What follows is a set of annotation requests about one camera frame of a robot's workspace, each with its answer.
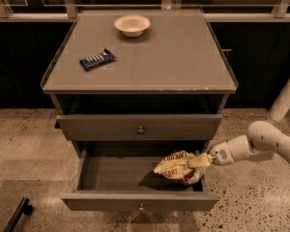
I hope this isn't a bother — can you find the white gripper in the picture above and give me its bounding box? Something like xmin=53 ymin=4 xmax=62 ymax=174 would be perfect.
xmin=187 ymin=141 xmax=235 ymax=168

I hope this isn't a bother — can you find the brown yellow chip bag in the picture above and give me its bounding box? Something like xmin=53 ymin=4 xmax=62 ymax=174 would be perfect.
xmin=154 ymin=151 xmax=207 ymax=186

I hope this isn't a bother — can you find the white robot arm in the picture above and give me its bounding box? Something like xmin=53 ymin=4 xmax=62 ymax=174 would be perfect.
xmin=197 ymin=77 xmax=290 ymax=178

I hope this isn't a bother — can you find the grey drawer cabinet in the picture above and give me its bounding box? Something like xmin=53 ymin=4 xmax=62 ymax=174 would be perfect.
xmin=40 ymin=9 xmax=239 ymax=159

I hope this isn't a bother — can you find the brass lower drawer knob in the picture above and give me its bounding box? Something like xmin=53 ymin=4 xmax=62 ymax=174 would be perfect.
xmin=138 ymin=203 xmax=145 ymax=211

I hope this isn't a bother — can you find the open grey lower drawer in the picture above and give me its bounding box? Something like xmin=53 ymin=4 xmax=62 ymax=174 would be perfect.
xmin=62 ymin=141 xmax=218 ymax=212

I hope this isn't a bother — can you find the grey upper drawer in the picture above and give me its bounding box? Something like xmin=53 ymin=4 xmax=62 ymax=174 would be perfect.
xmin=56 ymin=114 xmax=221 ymax=141

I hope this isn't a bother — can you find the round brass upper knob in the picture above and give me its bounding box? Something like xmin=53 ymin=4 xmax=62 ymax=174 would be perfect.
xmin=137 ymin=126 xmax=145 ymax=134

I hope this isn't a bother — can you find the blue snack bar wrapper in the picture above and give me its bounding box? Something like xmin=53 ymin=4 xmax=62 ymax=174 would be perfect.
xmin=79 ymin=48 xmax=115 ymax=72

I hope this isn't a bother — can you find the white paper bowl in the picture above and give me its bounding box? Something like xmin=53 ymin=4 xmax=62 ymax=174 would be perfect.
xmin=114 ymin=14 xmax=151 ymax=38

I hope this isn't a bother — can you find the black bar on floor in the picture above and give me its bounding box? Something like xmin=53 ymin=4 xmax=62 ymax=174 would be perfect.
xmin=3 ymin=198 xmax=33 ymax=232

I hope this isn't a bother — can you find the metal railing frame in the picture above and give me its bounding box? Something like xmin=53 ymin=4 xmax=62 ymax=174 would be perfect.
xmin=0 ymin=0 xmax=290 ymax=23

